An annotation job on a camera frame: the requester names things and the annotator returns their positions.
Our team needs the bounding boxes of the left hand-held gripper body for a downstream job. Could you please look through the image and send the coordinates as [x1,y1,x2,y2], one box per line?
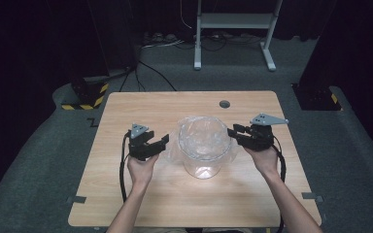
[127,122,159,162]

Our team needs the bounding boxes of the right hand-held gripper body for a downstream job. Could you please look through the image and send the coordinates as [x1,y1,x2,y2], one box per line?
[244,112,289,152]

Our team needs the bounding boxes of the clear plastic bag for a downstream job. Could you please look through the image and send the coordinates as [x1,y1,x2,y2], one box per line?
[166,115,240,165]

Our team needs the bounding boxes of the clear round bin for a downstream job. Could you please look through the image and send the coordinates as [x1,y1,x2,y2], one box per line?
[177,116,233,180]

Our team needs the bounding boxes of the person's left hand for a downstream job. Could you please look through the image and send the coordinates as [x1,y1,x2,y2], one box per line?
[126,152,160,189]

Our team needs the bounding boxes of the person's right hand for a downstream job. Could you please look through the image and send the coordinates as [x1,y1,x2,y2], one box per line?
[242,145,280,179]

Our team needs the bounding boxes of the black stand base yellow mark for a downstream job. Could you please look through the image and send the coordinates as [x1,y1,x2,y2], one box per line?
[291,83,343,112]

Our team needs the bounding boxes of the black yellow striped stand base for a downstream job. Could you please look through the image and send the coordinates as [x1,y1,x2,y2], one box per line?
[60,77,110,112]

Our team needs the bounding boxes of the grey tape strip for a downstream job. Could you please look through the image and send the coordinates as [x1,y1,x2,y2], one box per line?
[301,191,324,204]
[66,195,87,205]

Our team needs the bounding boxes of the person's lap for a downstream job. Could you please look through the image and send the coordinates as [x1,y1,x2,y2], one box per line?
[141,227,254,233]

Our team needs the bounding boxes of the white metal stand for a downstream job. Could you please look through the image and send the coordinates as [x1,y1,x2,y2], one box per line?
[192,0,285,72]

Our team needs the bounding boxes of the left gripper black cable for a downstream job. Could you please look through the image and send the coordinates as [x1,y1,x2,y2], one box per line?
[119,130,133,204]

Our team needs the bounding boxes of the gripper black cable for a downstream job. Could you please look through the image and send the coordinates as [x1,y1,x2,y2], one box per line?
[271,143,288,233]
[119,130,133,204]

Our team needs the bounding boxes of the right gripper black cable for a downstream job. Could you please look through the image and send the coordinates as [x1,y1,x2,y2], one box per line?
[271,143,288,233]

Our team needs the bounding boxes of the black floor cable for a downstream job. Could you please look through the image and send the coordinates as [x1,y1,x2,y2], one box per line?
[119,59,178,93]

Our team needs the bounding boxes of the power strip with cables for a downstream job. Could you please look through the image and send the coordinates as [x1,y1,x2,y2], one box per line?
[141,31,187,50]

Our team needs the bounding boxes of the thin orange cable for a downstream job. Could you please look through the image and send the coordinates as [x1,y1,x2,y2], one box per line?
[179,0,192,30]

